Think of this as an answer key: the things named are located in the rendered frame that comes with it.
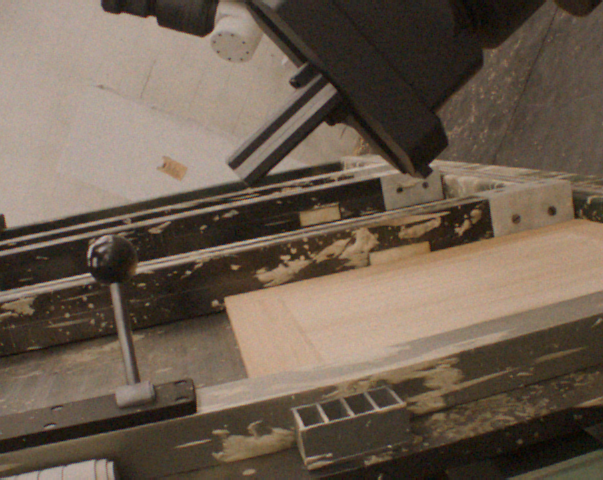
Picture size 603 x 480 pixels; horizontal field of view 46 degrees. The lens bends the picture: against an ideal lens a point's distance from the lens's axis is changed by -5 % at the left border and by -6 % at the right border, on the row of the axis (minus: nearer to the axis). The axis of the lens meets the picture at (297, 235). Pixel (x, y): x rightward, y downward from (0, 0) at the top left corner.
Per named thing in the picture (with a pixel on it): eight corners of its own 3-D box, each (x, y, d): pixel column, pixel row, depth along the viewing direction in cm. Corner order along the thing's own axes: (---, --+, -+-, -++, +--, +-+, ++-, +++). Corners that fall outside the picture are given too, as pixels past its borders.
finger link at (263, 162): (239, 176, 34) (336, 83, 34) (233, 173, 37) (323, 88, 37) (263, 201, 34) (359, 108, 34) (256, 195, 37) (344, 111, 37)
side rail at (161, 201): (347, 194, 240) (341, 161, 238) (10, 264, 225) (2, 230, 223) (341, 192, 247) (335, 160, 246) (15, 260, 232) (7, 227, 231)
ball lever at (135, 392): (163, 405, 48) (129, 221, 52) (108, 416, 47) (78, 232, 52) (170, 413, 51) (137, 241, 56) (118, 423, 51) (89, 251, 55)
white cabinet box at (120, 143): (388, 203, 482) (87, 84, 441) (353, 283, 490) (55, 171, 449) (367, 188, 541) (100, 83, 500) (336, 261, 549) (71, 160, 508)
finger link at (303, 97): (233, 172, 37) (323, 87, 37) (239, 176, 34) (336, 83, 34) (211, 149, 37) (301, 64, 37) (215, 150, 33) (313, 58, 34)
